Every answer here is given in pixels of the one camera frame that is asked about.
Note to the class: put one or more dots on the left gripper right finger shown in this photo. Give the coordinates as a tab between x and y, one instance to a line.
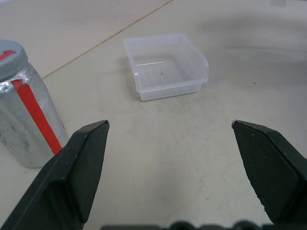
275	172

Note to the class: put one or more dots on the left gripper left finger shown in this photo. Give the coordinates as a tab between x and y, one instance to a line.
62	177

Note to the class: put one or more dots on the clear plastic tray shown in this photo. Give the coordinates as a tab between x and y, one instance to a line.
163	72

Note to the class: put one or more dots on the grey knurled metal knob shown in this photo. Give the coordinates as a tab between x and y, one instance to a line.
16	49

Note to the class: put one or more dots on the grey cylindrical can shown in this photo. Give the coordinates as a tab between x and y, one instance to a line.
14	119

